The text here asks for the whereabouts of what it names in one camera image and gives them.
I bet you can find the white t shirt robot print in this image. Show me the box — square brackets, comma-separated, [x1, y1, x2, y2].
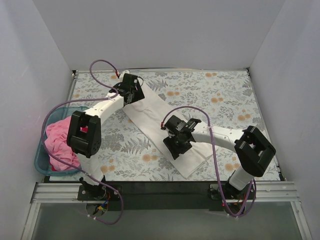
[122, 80, 217, 180]

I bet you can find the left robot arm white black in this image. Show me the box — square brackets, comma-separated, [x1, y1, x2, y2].
[66, 71, 145, 200]

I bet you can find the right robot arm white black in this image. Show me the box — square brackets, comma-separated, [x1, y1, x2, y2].
[161, 115, 276, 199]

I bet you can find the floral table cloth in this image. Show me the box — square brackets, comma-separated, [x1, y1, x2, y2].
[67, 69, 280, 181]

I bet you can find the pink t shirt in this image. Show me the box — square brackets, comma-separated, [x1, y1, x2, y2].
[44, 116, 81, 167]

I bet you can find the teal plastic basket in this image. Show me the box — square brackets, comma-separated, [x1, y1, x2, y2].
[34, 106, 88, 177]

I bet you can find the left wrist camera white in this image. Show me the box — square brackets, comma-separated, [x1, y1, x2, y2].
[115, 70, 130, 81]

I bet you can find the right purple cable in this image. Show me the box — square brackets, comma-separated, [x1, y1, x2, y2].
[161, 106, 256, 217]

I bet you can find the purple cable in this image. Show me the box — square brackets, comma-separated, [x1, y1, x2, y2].
[161, 106, 256, 217]
[41, 59, 125, 225]

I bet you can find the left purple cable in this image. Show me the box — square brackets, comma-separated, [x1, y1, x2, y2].
[41, 59, 125, 225]

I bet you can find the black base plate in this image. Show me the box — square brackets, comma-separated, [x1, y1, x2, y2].
[77, 181, 249, 211]

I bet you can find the aluminium frame rail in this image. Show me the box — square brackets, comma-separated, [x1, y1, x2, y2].
[22, 181, 312, 240]

